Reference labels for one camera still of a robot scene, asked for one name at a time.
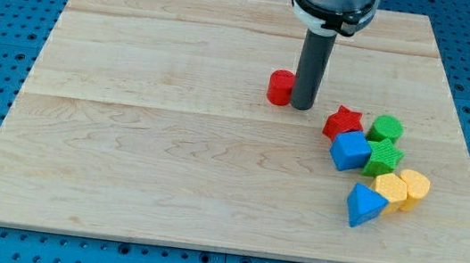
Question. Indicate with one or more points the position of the red cylinder block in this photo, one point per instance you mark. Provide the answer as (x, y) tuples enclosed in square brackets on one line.
[(280, 87)]

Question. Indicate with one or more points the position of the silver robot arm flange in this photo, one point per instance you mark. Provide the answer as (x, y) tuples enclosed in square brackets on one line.
[(327, 18)]

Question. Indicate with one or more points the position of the wooden board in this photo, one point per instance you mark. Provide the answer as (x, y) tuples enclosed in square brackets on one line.
[(147, 121)]

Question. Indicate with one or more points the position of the red star block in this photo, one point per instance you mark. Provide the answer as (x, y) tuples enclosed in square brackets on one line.
[(343, 121)]

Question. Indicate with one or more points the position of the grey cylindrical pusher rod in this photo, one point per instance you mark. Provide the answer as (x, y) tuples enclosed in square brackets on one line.
[(310, 71)]

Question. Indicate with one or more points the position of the blue cube block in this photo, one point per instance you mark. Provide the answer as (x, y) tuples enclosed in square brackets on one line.
[(350, 150)]

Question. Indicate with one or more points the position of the blue triangle block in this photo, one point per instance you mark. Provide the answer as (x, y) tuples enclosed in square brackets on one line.
[(364, 204)]

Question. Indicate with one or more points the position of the green star block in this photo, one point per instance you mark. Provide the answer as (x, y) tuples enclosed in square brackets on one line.
[(384, 158)]

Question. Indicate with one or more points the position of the green cylinder block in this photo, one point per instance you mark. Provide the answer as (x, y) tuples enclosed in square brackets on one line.
[(385, 127)]

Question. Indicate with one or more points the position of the yellow hexagon block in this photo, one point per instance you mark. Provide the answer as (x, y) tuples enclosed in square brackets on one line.
[(393, 189)]

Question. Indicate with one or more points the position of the yellow cylinder block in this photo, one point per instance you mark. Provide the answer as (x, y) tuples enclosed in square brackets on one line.
[(418, 186)]

